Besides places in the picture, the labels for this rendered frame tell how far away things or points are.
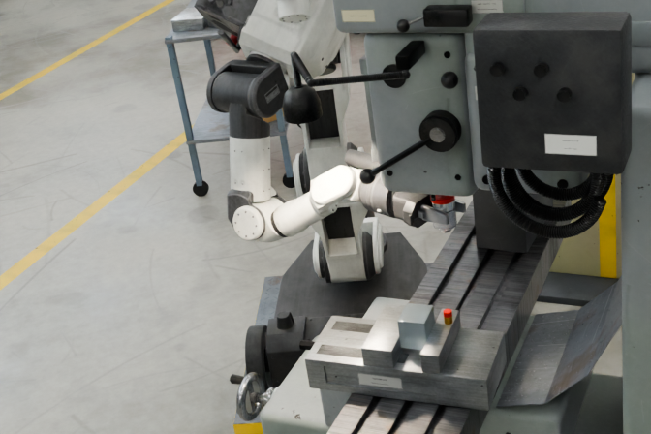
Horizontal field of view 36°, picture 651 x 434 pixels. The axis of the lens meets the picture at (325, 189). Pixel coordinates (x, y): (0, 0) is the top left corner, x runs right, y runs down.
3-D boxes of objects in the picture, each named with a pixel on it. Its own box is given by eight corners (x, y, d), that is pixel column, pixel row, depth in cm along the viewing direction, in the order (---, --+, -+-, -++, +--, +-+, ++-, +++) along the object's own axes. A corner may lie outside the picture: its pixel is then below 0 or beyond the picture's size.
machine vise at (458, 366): (308, 388, 192) (300, 341, 187) (336, 343, 204) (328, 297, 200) (489, 412, 179) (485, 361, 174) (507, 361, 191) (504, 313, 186)
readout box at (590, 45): (479, 171, 144) (468, 31, 135) (495, 145, 152) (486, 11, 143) (622, 180, 136) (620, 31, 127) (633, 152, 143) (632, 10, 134)
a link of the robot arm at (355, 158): (365, 210, 202) (325, 198, 209) (396, 217, 210) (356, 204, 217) (380, 156, 201) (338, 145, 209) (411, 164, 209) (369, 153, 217)
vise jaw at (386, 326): (362, 365, 185) (360, 347, 183) (387, 320, 197) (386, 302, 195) (393, 369, 182) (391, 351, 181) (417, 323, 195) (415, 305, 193)
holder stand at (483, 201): (476, 247, 231) (469, 170, 222) (505, 203, 248) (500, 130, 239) (527, 254, 225) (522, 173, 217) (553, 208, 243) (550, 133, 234)
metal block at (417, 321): (400, 348, 185) (396, 321, 183) (410, 329, 190) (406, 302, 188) (427, 351, 183) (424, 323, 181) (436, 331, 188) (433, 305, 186)
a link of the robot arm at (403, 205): (409, 199, 191) (361, 185, 199) (413, 242, 196) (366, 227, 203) (448, 172, 199) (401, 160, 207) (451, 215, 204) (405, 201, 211)
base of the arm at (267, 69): (225, 125, 228) (198, 94, 220) (251, 80, 233) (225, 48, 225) (274, 132, 219) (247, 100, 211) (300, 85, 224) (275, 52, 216)
